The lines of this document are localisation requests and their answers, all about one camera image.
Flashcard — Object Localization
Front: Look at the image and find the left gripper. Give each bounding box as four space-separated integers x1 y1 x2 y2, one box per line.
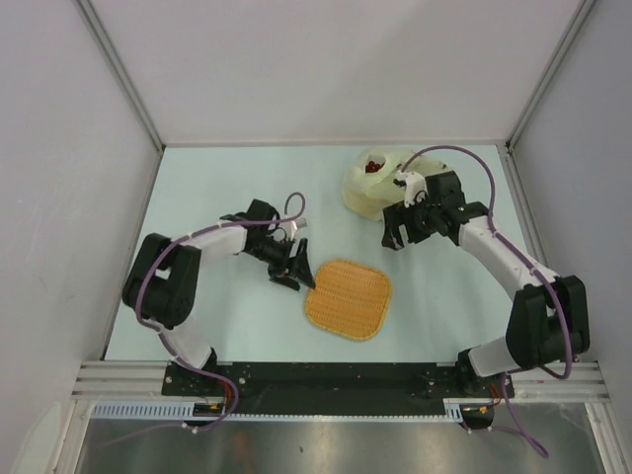
245 236 314 290

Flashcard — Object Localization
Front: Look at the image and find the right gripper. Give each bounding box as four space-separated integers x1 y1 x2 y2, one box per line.
380 193 440 251

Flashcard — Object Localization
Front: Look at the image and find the orange woven tray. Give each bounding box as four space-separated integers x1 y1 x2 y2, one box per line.
304 259 392 341

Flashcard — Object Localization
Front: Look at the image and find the translucent plastic bag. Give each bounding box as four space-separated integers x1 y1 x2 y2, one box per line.
342 147 452 221

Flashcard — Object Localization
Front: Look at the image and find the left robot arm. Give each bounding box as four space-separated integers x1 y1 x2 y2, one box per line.
121 192 316 395

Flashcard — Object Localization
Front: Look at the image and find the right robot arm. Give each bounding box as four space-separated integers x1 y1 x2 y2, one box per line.
381 171 591 396

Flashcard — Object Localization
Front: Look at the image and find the red grapes bunch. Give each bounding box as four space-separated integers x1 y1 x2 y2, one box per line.
364 160 383 174

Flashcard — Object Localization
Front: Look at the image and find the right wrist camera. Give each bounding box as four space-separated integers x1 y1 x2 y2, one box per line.
394 171 427 207

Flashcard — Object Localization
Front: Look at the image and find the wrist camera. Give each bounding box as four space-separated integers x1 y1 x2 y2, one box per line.
394 171 427 207
279 217 307 240

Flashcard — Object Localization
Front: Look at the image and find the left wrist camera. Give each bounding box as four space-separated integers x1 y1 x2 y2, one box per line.
279 217 307 240

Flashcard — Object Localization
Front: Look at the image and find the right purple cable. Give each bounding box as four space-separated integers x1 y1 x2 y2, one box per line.
394 144 579 460

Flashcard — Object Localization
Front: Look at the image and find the purple cable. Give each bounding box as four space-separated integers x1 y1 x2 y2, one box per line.
88 192 307 448
394 144 579 460

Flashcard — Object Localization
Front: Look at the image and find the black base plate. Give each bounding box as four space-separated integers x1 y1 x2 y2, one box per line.
162 360 514 417

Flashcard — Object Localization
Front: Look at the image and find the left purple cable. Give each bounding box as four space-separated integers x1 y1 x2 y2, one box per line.
88 192 307 448

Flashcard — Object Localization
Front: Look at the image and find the white cable duct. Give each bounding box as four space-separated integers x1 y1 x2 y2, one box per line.
91 398 500 426

